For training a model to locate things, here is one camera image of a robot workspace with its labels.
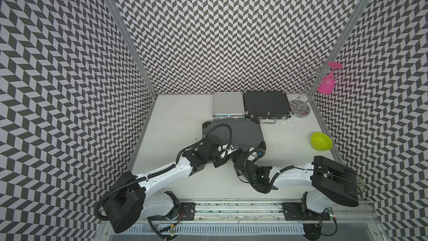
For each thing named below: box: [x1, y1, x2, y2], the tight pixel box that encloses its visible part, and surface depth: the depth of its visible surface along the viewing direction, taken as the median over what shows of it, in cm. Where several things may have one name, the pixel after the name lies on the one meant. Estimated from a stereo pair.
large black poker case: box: [202, 118, 266, 158], surface depth 84 cm
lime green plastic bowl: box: [310, 131, 333, 152], surface depth 94 cm
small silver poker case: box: [212, 91, 246, 121], surface depth 110 cm
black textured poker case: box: [242, 90, 293, 125], surface depth 105 cm
